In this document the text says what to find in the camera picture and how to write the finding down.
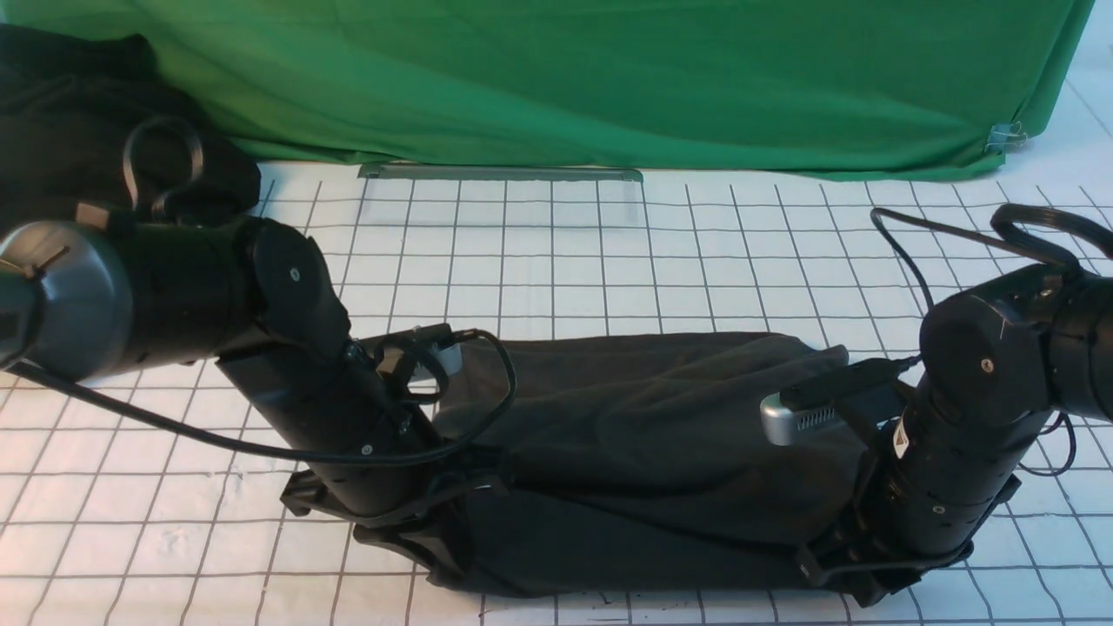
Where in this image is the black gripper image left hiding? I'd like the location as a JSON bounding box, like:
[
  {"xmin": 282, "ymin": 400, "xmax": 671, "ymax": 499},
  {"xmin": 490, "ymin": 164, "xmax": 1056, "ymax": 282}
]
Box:
[{"xmin": 217, "ymin": 338, "xmax": 514, "ymax": 583}]

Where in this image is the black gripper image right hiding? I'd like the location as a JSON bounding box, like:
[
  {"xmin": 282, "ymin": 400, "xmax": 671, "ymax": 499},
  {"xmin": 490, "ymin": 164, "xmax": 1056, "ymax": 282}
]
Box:
[{"xmin": 795, "ymin": 391, "xmax": 1050, "ymax": 609}]

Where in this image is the gray long-sleeve top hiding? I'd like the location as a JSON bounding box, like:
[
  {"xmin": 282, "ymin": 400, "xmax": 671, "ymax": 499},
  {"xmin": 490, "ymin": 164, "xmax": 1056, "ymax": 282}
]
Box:
[{"xmin": 383, "ymin": 330, "xmax": 896, "ymax": 599}]

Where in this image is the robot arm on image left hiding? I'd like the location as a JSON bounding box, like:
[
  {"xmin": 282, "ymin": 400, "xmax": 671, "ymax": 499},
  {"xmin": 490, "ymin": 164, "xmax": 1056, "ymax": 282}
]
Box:
[{"xmin": 3, "ymin": 211, "xmax": 518, "ymax": 578}]

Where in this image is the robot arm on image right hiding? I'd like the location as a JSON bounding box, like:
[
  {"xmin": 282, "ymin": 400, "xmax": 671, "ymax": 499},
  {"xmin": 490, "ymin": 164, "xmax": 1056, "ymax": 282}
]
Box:
[{"xmin": 762, "ymin": 265, "xmax": 1110, "ymax": 607}]

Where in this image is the silver binder clip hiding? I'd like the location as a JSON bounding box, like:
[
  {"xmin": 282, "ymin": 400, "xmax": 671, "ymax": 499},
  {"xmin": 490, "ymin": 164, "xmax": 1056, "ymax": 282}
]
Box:
[{"xmin": 984, "ymin": 120, "xmax": 1030, "ymax": 154}]

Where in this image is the green backdrop cloth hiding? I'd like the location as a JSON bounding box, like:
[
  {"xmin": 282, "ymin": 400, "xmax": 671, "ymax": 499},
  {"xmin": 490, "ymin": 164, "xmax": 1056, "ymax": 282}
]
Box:
[{"xmin": 3, "ymin": 1, "xmax": 1093, "ymax": 180}]

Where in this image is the black crumpled garment pile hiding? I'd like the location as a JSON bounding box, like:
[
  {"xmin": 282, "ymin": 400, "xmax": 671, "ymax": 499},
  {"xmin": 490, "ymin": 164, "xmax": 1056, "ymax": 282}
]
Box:
[{"xmin": 1, "ymin": 25, "xmax": 262, "ymax": 233}]

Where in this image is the black cable image left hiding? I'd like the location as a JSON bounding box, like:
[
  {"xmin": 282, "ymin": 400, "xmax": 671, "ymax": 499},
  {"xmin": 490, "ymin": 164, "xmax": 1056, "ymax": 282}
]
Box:
[{"xmin": 9, "ymin": 116, "xmax": 519, "ymax": 469}]

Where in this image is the black cable image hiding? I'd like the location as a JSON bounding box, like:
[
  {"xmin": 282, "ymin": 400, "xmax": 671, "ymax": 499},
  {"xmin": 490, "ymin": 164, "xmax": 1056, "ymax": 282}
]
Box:
[
  {"xmin": 9, "ymin": 116, "xmax": 519, "ymax": 469},
  {"xmin": 870, "ymin": 203, "xmax": 1110, "ymax": 478}
]

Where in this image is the black cable image right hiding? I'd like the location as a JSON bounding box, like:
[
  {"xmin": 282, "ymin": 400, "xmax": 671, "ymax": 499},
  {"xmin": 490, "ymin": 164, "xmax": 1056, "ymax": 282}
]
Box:
[{"xmin": 870, "ymin": 203, "xmax": 1110, "ymax": 478}]

